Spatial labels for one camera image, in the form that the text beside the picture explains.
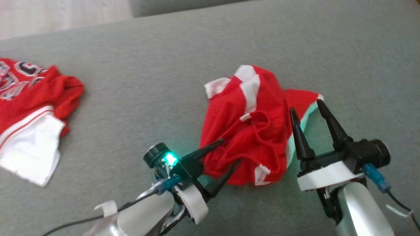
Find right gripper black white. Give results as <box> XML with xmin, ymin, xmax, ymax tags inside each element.
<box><xmin>289</xmin><ymin>99</ymin><xmax>366</xmax><ymax>192</ymax></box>

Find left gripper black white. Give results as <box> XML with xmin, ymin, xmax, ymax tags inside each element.
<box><xmin>176</xmin><ymin>139</ymin><xmax>241</xmax><ymax>225</ymax></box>

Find red shorts with white stripes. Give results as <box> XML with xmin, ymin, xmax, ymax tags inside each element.
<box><xmin>199</xmin><ymin>65</ymin><xmax>325</xmax><ymax>187</ymax></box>

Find grey sofa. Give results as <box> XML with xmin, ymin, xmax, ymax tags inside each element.
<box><xmin>0</xmin><ymin>0</ymin><xmax>420</xmax><ymax>236</ymax></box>

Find white tape tag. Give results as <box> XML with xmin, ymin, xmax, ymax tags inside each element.
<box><xmin>94</xmin><ymin>201</ymin><xmax>118</xmax><ymax>217</ymax></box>
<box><xmin>386</xmin><ymin>204</ymin><xmax>414</xmax><ymax>218</ymax></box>

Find grey sofa side cushion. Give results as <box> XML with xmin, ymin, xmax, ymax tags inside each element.
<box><xmin>129</xmin><ymin>0</ymin><xmax>253</xmax><ymax>18</ymax></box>

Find red printed jersey white trim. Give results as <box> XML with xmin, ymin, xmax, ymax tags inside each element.
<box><xmin>0</xmin><ymin>58</ymin><xmax>85</xmax><ymax>187</ymax></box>

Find blue left cable connector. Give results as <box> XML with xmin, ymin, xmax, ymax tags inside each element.
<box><xmin>157</xmin><ymin>175</ymin><xmax>182</xmax><ymax>194</ymax></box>

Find blue cable connector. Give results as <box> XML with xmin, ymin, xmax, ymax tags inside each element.
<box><xmin>363</xmin><ymin>163</ymin><xmax>391</xmax><ymax>194</ymax></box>
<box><xmin>157</xmin><ymin>175</ymin><xmax>182</xmax><ymax>194</ymax></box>

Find blue right cable connector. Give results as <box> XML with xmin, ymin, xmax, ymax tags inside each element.
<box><xmin>363</xmin><ymin>163</ymin><xmax>391</xmax><ymax>194</ymax></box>

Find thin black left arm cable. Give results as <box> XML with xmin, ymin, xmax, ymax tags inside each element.
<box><xmin>42</xmin><ymin>190</ymin><xmax>161</xmax><ymax>236</ymax></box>

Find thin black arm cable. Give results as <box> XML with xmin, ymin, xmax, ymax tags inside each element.
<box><xmin>386</xmin><ymin>190</ymin><xmax>420</xmax><ymax>231</ymax></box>
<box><xmin>42</xmin><ymin>190</ymin><xmax>161</xmax><ymax>236</ymax></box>

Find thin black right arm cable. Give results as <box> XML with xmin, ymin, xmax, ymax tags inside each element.
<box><xmin>386</xmin><ymin>190</ymin><xmax>420</xmax><ymax>231</ymax></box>

